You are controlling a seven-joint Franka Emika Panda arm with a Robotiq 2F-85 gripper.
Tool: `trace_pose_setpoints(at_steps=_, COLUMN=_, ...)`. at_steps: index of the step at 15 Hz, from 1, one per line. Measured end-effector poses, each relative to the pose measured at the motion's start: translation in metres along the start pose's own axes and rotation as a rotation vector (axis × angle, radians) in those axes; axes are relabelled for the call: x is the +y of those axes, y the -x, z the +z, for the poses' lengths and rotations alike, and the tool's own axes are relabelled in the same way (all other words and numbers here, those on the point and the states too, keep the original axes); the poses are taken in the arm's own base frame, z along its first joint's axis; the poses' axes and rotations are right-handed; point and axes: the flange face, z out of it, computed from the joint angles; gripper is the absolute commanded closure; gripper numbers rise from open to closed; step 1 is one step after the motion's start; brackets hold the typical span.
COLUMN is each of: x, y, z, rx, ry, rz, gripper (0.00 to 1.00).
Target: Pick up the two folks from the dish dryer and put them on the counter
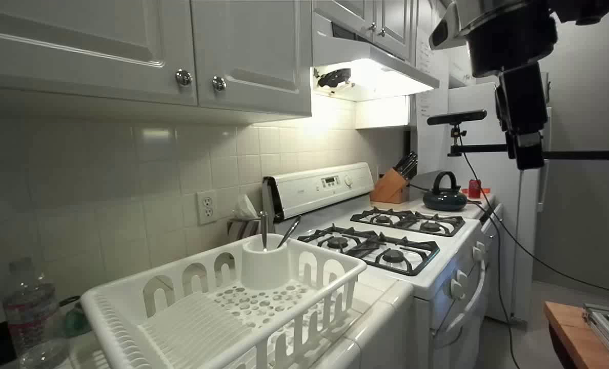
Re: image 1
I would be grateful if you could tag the silver fork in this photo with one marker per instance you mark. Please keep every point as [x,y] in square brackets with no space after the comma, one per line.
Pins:
[290,230]
[264,230]

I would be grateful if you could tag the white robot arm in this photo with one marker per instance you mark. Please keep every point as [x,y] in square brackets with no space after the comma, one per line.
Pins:
[508,39]

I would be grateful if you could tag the white plastic dish rack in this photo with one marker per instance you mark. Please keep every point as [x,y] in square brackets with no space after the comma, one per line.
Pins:
[197,314]

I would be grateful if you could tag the striped tissue box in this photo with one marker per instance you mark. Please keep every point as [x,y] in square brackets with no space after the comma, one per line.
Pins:
[245,221]

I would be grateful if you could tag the wooden knife block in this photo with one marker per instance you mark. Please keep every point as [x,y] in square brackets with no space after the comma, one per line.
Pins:
[391,187]

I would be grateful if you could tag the white utensil cup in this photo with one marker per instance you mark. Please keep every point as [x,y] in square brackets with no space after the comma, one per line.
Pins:
[266,264]

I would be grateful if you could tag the white range hood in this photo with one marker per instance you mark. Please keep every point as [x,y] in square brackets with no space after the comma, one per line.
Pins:
[360,71]

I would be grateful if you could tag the white upper cabinets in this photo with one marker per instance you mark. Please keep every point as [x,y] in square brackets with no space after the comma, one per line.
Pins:
[235,58]

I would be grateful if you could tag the black kettle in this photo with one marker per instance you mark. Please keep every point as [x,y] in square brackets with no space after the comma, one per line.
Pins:
[446,200]

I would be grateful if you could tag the white gas stove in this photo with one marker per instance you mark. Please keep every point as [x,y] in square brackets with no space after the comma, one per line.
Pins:
[422,301]

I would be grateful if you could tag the red small container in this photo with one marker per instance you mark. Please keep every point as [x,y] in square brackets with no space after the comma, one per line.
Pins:
[475,190]

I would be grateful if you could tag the white refrigerator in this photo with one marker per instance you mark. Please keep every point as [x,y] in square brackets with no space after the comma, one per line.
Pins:
[514,190]

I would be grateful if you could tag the clear plastic water bottle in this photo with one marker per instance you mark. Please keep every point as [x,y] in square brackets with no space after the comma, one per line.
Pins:
[33,316]

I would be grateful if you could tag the wooden table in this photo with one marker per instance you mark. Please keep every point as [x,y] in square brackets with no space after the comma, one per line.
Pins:
[574,339]

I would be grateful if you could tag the white wall outlet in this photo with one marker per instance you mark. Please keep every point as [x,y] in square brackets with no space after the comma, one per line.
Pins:
[205,207]

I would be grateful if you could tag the black camera on stand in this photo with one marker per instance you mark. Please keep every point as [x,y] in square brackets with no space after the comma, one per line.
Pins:
[456,119]

